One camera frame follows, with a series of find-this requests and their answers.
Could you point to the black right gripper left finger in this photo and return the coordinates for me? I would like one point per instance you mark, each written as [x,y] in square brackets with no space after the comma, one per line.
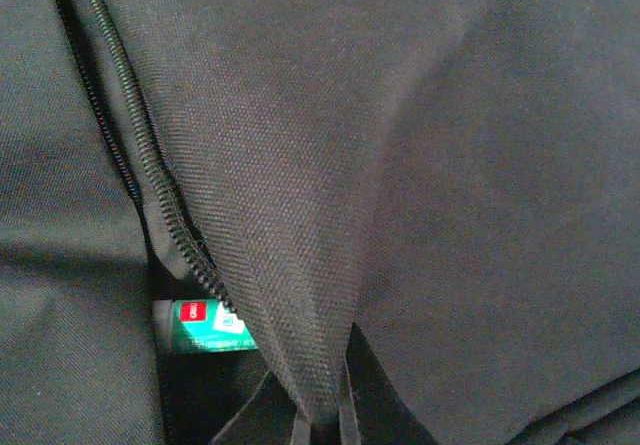
[269,417]

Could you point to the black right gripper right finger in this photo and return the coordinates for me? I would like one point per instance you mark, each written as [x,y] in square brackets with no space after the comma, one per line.
[371,411]

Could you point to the green white glue stick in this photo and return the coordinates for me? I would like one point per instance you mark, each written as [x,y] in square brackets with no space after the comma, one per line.
[199,326]

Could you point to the black student bag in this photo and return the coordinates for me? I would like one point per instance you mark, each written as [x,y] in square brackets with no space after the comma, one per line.
[458,178]

